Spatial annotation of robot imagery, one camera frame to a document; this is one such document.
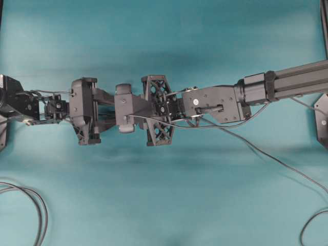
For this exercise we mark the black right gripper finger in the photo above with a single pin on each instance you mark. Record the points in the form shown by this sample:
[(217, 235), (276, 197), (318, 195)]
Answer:
[(139, 102), (140, 121)]

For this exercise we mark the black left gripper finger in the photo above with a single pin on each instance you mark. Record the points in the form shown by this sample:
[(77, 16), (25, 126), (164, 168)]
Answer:
[(101, 125), (102, 97)]

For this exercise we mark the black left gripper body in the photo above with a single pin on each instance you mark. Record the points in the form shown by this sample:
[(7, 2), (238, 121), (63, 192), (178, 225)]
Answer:
[(81, 111)]

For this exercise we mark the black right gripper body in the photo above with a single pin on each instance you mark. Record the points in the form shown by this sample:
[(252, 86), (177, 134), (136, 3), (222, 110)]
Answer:
[(155, 89)]

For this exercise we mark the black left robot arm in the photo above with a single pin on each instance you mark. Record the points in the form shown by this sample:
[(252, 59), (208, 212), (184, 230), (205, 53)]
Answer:
[(27, 107)]

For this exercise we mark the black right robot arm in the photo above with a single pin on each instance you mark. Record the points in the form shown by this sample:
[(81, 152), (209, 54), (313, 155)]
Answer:
[(230, 105)]

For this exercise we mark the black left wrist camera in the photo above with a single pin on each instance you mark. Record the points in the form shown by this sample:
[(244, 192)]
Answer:
[(56, 108)]

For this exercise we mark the black frame post top left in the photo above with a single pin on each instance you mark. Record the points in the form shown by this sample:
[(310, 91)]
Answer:
[(1, 11)]

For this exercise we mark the black frame post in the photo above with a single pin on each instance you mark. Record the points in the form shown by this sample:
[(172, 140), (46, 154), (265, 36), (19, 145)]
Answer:
[(323, 15), (1, 11)]

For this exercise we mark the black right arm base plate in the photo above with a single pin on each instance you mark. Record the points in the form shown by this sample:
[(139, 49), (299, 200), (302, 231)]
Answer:
[(321, 119)]

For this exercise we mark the black frame post top right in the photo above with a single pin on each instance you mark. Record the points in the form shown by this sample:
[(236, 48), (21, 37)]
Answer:
[(323, 15)]

